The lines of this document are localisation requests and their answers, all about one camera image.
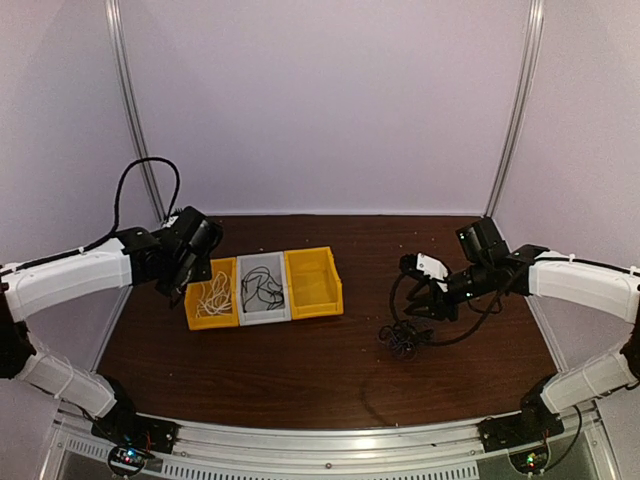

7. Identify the white cable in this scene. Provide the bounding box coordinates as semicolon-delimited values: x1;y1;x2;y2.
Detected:
195;269;236;319

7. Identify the front aluminium rail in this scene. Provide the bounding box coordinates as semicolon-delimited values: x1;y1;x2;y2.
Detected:
36;403;623;479

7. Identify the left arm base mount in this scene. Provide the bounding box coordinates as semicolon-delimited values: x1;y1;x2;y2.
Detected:
84;377;179;479

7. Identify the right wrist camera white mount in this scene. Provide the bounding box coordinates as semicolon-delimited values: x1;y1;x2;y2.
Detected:
399;253;450;292

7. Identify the right aluminium frame post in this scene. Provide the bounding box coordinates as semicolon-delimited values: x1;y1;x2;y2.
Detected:
484;0;545;217

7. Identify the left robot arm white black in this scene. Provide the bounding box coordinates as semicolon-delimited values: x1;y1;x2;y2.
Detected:
1;207;223;444

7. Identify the yellow bin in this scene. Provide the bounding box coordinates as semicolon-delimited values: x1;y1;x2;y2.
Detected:
284;246;344;320
184;257;240;331

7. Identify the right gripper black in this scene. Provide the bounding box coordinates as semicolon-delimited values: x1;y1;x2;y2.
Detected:
405;259;493;322

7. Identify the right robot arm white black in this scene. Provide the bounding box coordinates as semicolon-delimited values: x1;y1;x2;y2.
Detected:
399;217;639;442

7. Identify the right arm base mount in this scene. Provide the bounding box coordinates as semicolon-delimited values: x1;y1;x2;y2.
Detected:
478;381;565;476

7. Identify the cable bundle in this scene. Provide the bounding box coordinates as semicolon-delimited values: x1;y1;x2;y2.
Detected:
377;322;436;362

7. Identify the left arm black hose cable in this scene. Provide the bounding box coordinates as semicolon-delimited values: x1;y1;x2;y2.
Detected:
0;157;182;271

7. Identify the white translucent bin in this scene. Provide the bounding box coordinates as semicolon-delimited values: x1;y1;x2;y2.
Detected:
236;252;292;326

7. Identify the arm black hose cable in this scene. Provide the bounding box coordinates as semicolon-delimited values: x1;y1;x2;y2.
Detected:
389;264;504;347
0;157;182;271

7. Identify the right arm black hose cable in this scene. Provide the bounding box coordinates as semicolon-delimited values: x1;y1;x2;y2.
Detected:
389;264;504;347

